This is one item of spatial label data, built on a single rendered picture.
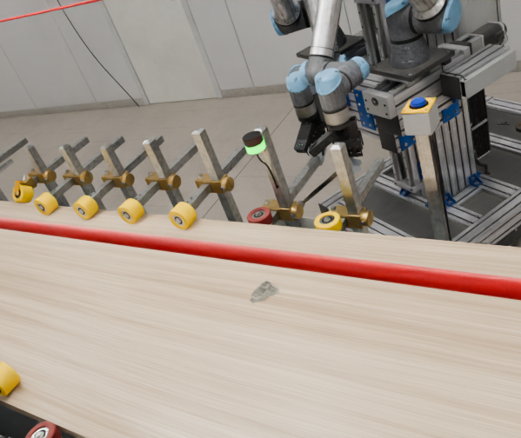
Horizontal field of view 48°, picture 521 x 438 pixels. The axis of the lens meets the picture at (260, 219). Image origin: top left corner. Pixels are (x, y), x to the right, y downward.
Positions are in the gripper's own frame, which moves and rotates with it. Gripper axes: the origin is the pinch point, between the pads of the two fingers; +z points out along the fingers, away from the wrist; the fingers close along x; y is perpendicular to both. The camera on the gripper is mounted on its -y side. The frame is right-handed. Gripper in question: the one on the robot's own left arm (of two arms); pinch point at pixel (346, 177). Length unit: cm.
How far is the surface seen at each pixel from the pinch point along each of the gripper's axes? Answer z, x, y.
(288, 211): 7.1, -3.5, -21.0
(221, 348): 3, -64, -29
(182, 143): 93, 246, -174
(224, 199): 4.2, 6.1, -45.1
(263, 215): 2.5, -10.5, -26.9
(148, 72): 60, 346, -227
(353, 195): -0.1, -11.2, 2.7
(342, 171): -9.0, -10.9, 1.3
